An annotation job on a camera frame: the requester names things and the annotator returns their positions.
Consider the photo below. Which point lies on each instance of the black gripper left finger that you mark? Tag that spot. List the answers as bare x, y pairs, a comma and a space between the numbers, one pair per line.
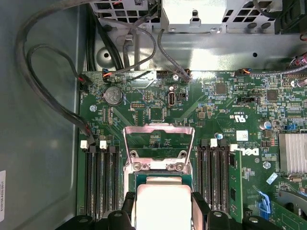
118, 220

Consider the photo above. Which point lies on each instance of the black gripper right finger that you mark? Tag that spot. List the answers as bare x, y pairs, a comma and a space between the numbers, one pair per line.
217, 220

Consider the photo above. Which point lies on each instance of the silver CPU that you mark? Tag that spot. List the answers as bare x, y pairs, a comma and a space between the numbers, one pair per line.
163, 203

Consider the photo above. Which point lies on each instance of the CPU socket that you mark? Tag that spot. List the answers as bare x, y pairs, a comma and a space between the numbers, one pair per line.
130, 177

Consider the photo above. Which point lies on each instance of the blue expansion slot latch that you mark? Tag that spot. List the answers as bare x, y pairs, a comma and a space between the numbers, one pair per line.
263, 206

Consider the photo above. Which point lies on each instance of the green RAM stick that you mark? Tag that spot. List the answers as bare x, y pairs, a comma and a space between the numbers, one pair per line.
236, 187

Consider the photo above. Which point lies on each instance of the silver chipset heatsink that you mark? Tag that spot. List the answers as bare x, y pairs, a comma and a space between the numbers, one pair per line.
293, 153

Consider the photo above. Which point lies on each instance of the green motherboard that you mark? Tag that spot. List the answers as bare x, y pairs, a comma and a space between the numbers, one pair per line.
216, 115

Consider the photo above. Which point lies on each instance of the black PC case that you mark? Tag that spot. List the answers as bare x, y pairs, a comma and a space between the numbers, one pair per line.
36, 143

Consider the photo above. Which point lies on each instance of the white case label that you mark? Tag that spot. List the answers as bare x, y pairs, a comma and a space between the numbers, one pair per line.
2, 196

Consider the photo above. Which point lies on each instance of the silver coin battery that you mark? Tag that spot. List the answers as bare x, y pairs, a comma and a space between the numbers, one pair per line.
113, 95

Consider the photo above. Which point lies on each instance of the internal USB port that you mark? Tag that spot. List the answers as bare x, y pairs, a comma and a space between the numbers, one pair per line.
172, 99

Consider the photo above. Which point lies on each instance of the metal drive cage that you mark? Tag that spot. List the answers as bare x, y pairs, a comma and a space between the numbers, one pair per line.
196, 9

